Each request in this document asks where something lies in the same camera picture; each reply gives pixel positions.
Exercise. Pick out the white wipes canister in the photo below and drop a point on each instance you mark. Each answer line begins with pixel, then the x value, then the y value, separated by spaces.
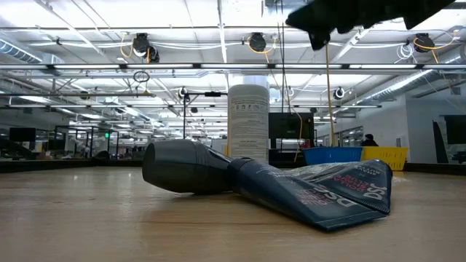
pixel 249 123

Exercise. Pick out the black slanted panel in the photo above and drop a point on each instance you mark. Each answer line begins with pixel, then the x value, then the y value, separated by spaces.
pixel 440 145

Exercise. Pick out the bagged black mesh sponge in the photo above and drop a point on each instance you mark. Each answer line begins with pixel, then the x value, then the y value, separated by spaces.
pixel 313 169

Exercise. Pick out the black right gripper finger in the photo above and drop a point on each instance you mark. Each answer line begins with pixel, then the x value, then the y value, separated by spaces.
pixel 327 16
pixel 320 40

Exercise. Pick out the silver ceiling duct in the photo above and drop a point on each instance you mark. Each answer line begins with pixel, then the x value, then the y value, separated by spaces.
pixel 400 87

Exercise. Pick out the black camera stand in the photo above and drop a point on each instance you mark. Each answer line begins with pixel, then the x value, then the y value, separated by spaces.
pixel 184 120

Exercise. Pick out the small black desk monitor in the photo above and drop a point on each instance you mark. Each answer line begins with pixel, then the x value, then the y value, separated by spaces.
pixel 22 134

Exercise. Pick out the yellow plastic basket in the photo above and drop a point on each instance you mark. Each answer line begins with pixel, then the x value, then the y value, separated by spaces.
pixel 386 156

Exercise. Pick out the person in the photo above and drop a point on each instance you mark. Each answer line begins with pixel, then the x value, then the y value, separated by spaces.
pixel 369 141

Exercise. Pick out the black wall screen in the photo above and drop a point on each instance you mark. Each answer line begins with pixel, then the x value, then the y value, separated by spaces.
pixel 457 129

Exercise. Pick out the long ceiling light bar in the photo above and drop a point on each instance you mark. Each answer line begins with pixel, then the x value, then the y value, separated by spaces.
pixel 233 66

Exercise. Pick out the black monitor screen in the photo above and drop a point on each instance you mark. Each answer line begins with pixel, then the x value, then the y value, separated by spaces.
pixel 291 125

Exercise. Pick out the blue plastic basket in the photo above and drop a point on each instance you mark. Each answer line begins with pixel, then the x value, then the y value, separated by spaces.
pixel 331 154

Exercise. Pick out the grey deodorant stick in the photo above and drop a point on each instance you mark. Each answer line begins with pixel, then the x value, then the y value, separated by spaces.
pixel 182 167

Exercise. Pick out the navy shave cream tube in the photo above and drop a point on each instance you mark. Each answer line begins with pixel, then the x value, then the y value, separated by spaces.
pixel 291 193
pixel 364 185

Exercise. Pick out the black table frame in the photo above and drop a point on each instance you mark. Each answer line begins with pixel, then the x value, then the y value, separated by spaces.
pixel 54 165

